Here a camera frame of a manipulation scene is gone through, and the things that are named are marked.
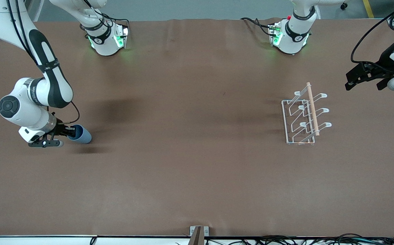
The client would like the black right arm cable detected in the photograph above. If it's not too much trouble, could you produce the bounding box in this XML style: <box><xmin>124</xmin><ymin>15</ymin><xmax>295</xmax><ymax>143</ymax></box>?
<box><xmin>47</xmin><ymin>101</ymin><xmax>81</xmax><ymax>125</ymax></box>

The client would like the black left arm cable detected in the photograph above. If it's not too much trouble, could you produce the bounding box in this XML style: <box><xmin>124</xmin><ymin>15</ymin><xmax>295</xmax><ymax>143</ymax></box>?
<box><xmin>350</xmin><ymin>0</ymin><xmax>394</xmax><ymax>74</ymax></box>

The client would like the grey metal bracket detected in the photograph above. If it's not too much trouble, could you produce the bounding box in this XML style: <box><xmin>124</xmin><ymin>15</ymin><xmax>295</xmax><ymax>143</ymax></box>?
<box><xmin>190</xmin><ymin>226</ymin><xmax>209</xmax><ymax>237</ymax></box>

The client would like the white wire cup holder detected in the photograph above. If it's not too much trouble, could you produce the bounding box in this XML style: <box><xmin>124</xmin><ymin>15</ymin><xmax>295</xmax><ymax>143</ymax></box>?
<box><xmin>281</xmin><ymin>82</ymin><xmax>332</xmax><ymax>146</ymax></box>

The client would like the brown paper table cover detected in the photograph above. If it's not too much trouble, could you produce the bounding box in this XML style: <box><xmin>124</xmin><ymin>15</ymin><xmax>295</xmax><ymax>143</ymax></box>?
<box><xmin>0</xmin><ymin>19</ymin><xmax>394</xmax><ymax>238</ymax></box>

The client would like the black base cable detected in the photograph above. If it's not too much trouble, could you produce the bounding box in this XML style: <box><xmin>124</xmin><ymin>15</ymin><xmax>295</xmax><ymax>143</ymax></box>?
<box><xmin>241</xmin><ymin>17</ymin><xmax>273</xmax><ymax>36</ymax></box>
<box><xmin>100</xmin><ymin>12</ymin><xmax>130</xmax><ymax>28</ymax></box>

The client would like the brown post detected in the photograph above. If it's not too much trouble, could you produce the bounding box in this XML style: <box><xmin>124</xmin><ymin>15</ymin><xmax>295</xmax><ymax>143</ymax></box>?
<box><xmin>188</xmin><ymin>226</ymin><xmax>205</xmax><ymax>245</ymax></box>

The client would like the blue plastic cup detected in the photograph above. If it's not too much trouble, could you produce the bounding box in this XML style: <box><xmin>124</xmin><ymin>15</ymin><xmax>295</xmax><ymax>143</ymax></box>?
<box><xmin>67</xmin><ymin>124</ymin><xmax>92</xmax><ymax>144</ymax></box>

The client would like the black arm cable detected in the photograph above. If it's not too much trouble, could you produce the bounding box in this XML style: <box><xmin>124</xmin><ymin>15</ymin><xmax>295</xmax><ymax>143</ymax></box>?
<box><xmin>350</xmin><ymin>0</ymin><xmax>394</xmax><ymax>74</ymax></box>
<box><xmin>47</xmin><ymin>101</ymin><xmax>81</xmax><ymax>125</ymax></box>

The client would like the black cable bundle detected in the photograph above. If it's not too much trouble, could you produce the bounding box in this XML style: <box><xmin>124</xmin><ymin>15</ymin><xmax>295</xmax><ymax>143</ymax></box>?
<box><xmin>204</xmin><ymin>233</ymin><xmax>394</xmax><ymax>245</ymax></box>

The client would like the black right base cable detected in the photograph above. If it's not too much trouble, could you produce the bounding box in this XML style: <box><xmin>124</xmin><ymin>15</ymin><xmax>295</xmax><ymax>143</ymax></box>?
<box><xmin>100</xmin><ymin>12</ymin><xmax>130</xmax><ymax>28</ymax></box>

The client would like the black left base cable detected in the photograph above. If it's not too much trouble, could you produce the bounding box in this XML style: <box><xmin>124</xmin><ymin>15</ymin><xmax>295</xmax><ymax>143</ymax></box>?
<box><xmin>241</xmin><ymin>17</ymin><xmax>273</xmax><ymax>36</ymax></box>

